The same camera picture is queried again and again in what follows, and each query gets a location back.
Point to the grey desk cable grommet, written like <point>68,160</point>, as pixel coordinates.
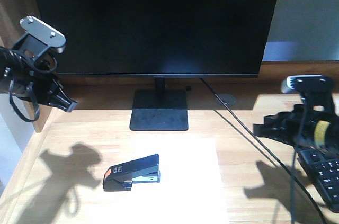
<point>225,98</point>

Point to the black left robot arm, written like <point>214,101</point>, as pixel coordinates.
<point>153,110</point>

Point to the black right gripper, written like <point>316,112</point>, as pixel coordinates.
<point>311,129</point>

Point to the black stapler with orange button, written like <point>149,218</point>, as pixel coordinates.
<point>122,176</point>

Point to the wooden desk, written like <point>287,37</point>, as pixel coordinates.
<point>59,177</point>

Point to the black computer monitor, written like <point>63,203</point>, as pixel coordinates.
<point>160,39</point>

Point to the black keyboard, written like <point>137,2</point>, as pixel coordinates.
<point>322,170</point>

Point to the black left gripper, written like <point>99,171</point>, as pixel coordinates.
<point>39,85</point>

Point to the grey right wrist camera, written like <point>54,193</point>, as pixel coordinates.
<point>315,90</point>

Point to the white paper sheet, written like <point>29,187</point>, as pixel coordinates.
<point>190,189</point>

